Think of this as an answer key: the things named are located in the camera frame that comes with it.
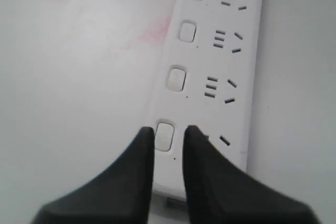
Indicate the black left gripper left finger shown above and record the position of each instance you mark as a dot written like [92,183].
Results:
[120,194]

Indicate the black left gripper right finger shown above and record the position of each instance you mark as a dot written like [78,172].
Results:
[219,192]

